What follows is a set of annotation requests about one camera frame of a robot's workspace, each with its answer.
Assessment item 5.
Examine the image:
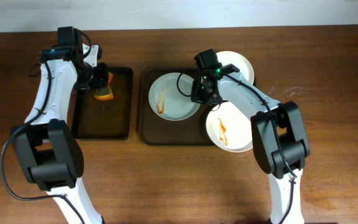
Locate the orange green sponge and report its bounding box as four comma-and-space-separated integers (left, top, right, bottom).
94, 72, 114, 101

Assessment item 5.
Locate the white plate with ketchup streak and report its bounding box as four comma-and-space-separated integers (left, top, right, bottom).
148, 72, 200, 121

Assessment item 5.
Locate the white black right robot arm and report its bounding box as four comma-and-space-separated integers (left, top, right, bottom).
191, 64, 310, 223

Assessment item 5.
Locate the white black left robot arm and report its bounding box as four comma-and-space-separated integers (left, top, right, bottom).
7, 46, 104, 223

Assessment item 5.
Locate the small dark brown tray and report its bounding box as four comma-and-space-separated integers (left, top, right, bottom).
71, 67, 133, 140

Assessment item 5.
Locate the large dark brown tray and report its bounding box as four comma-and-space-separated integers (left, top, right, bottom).
137, 68, 214, 146

